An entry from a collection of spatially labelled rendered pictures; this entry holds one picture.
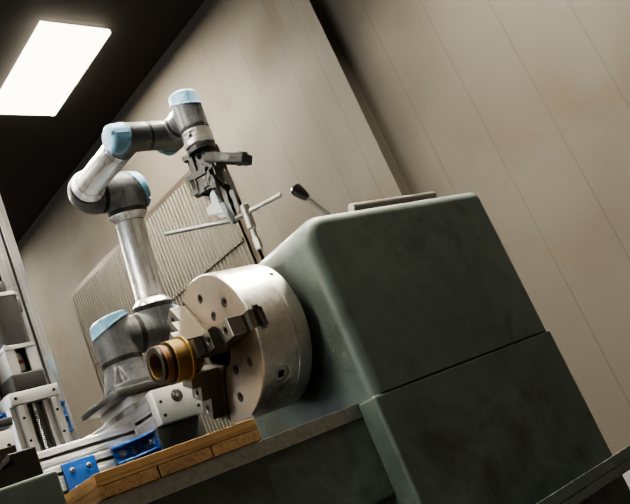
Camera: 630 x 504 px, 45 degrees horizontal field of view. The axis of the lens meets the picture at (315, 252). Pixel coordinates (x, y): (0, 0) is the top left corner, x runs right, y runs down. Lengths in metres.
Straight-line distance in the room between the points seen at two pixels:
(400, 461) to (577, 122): 3.39
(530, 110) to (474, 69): 0.47
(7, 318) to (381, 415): 1.12
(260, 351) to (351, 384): 0.20
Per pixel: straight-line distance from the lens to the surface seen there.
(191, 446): 1.31
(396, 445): 1.49
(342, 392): 1.56
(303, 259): 1.56
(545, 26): 4.79
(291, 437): 1.42
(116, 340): 2.18
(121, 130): 1.93
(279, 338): 1.49
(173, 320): 1.66
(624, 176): 4.53
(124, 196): 2.30
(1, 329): 2.19
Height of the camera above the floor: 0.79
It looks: 14 degrees up
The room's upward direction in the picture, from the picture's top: 23 degrees counter-clockwise
